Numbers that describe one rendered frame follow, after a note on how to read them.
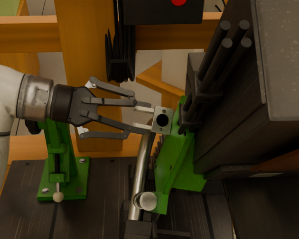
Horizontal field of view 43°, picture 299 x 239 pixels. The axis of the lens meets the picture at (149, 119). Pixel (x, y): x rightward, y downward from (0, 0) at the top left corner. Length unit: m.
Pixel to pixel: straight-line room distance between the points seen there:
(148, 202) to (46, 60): 2.86
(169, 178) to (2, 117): 0.34
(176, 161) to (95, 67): 0.41
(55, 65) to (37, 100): 2.72
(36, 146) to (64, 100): 0.54
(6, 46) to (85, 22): 0.28
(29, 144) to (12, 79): 0.55
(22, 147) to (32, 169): 0.14
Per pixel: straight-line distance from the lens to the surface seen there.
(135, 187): 0.90
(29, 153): 1.25
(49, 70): 3.40
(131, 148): 1.21
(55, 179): 1.00
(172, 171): 0.73
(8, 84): 0.75
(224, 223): 1.01
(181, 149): 0.70
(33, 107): 0.75
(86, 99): 0.77
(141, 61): 3.42
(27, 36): 1.11
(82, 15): 0.96
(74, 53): 1.01
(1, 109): 0.75
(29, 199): 1.09
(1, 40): 1.13
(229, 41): 0.34
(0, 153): 0.78
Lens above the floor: 1.70
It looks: 39 degrees down
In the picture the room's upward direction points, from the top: straight up
